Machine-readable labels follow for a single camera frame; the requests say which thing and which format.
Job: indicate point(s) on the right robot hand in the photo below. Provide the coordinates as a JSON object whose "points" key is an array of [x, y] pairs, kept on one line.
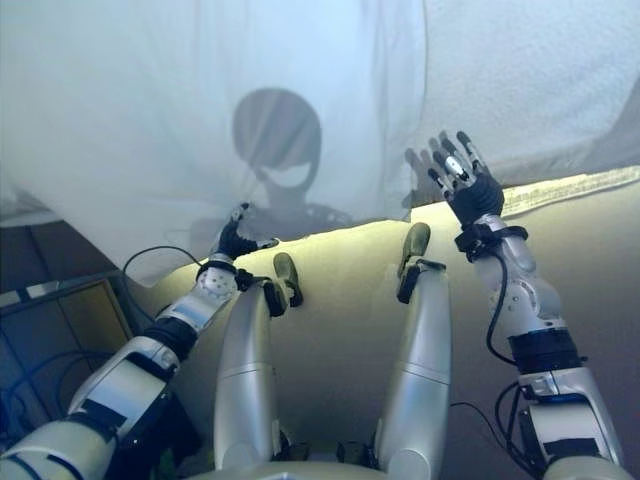
{"points": [[475, 197]]}

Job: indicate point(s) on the wooden bedside table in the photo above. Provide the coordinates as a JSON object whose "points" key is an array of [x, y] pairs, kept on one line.
{"points": [[75, 320]]}

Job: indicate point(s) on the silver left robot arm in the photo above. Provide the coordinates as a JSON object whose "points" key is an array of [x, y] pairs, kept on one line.
{"points": [[125, 380]]}

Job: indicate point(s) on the brown upholstered bed frame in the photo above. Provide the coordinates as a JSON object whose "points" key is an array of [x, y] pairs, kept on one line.
{"points": [[50, 255]]}

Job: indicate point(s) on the white duvet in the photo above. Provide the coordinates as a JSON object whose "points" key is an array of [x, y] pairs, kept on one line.
{"points": [[175, 100]]}

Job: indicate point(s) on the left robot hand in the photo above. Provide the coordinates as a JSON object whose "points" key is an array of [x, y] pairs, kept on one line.
{"points": [[232, 242]]}

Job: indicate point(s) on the silver right robot leg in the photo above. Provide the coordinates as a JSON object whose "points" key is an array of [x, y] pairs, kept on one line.
{"points": [[420, 360]]}

